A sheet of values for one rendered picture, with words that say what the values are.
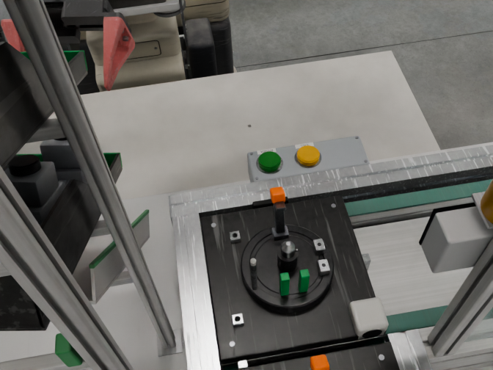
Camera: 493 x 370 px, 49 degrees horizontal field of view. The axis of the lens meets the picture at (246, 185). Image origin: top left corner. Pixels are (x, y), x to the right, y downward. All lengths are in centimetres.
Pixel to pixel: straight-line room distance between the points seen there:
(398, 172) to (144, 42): 71
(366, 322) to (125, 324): 40
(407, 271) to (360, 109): 42
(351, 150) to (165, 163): 38
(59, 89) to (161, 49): 97
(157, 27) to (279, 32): 145
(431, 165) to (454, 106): 151
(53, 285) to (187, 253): 56
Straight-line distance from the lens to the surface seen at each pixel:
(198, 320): 83
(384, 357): 81
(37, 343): 99
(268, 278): 81
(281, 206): 79
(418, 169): 99
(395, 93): 126
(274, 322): 81
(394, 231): 96
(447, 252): 60
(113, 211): 56
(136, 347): 94
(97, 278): 61
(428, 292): 92
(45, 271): 31
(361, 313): 80
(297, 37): 274
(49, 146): 64
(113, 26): 66
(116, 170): 67
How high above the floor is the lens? 172
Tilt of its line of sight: 54 degrees down
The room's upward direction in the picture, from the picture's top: 3 degrees counter-clockwise
